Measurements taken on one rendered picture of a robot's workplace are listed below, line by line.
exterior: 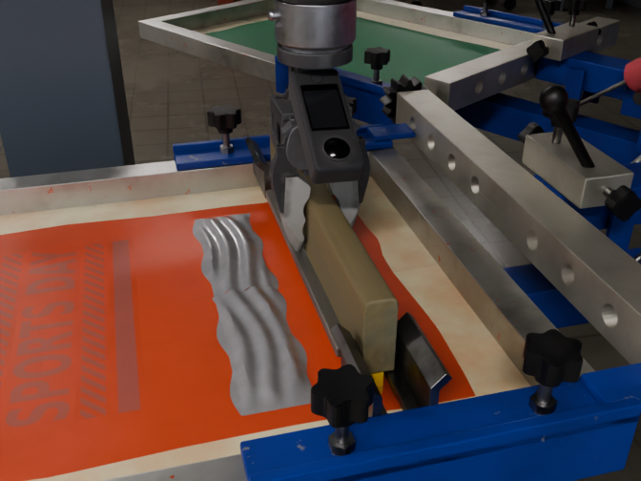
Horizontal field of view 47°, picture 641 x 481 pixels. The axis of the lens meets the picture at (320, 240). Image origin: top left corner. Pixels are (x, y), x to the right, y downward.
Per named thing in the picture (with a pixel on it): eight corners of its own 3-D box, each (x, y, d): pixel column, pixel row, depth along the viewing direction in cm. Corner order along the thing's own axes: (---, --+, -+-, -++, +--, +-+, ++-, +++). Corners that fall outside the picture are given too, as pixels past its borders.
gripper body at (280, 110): (338, 140, 79) (339, 29, 73) (361, 173, 72) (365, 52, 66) (268, 148, 78) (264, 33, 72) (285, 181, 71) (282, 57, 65)
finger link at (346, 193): (351, 218, 83) (340, 144, 78) (367, 243, 78) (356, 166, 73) (325, 225, 82) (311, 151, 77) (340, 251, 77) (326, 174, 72)
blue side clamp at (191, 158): (180, 205, 98) (175, 157, 95) (176, 190, 103) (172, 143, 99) (391, 181, 105) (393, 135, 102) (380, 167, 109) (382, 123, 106)
